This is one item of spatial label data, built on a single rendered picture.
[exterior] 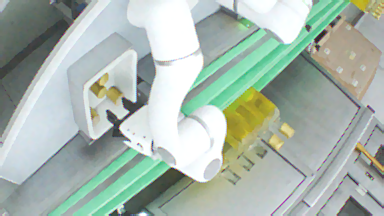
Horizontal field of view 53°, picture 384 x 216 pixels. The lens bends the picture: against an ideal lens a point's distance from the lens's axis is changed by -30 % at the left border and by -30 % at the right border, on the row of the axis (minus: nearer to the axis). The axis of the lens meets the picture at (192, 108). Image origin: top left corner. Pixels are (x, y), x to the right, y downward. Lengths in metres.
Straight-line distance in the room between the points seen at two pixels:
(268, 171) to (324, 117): 0.36
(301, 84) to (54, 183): 1.04
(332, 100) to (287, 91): 0.22
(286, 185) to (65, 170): 0.70
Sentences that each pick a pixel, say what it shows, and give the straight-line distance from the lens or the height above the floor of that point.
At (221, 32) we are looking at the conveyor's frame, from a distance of 1.51.
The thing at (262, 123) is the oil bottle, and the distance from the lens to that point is 1.47.
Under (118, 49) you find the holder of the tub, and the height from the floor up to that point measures 0.81.
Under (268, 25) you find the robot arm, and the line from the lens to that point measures 1.07.
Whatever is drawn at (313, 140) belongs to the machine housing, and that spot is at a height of 1.21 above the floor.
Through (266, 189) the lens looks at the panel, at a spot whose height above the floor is 1.20.
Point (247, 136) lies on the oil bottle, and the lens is 1.43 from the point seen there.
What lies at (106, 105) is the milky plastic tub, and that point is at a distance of 1.35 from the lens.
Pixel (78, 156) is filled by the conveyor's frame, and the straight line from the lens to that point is 1.35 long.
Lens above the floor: 1.47
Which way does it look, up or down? 23 degrees down
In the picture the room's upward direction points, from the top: 128 degrees clockwise
